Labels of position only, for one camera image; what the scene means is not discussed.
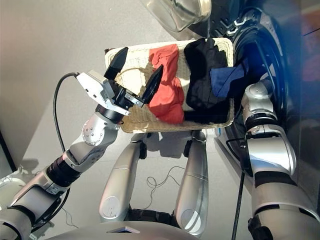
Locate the grey washing machine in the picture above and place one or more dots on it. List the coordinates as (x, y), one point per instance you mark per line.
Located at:
(300, 75)

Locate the navy blue garment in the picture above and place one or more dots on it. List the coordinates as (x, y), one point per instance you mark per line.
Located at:
(225, 80)

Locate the pale woven basket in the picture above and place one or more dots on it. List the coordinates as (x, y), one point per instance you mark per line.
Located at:
(140, 120)

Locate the round glass washing machine door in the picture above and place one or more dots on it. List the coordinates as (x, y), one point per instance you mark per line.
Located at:
(175, 15)

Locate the black garment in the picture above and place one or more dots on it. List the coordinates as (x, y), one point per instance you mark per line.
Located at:
(200, 75)

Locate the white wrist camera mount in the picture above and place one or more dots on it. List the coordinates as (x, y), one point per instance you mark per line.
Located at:
(87, 85)

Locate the red orange garment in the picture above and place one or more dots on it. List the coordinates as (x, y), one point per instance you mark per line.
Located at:
(167, 100)

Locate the silver robot torso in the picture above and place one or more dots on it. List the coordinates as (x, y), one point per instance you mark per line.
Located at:
(87, 232)

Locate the black edged panel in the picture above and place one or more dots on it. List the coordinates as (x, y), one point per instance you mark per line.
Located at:
(6, 150)

